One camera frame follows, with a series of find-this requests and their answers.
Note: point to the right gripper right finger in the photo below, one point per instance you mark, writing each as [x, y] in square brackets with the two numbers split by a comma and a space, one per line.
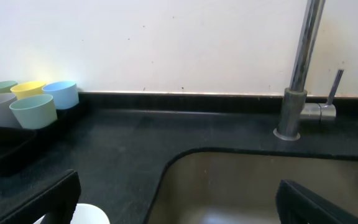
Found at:
[300, 208]

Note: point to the blue cup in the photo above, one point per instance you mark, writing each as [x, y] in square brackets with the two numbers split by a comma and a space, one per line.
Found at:
[64, 96]

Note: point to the white cup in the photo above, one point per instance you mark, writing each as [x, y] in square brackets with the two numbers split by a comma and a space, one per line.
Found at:
[89, 216]

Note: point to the black tray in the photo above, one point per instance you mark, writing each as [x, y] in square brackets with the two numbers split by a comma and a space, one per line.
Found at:
[11, 149]

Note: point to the steel sink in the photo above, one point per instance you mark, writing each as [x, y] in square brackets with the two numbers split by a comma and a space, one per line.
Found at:
[228, 186]

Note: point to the steel tap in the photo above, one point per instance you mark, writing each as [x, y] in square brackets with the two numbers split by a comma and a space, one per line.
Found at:
[291, 112]

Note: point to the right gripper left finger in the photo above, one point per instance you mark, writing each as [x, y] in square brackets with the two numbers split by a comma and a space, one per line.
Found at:
[57, 199]

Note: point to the yellow cup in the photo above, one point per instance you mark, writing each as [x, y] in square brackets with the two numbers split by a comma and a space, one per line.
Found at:
[26, 90]

